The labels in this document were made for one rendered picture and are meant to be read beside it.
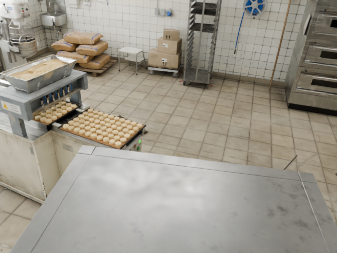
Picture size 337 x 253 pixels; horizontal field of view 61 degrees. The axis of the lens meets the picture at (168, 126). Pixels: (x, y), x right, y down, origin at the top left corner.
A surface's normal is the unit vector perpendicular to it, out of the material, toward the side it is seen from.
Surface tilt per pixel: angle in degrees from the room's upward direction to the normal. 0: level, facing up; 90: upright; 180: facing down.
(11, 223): 0
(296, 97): 90
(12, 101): 90
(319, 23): 91
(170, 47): 91
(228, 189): 0
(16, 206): 0
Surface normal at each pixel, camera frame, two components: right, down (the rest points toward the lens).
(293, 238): 0.05, -0.85
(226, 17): -0.28, 0.49
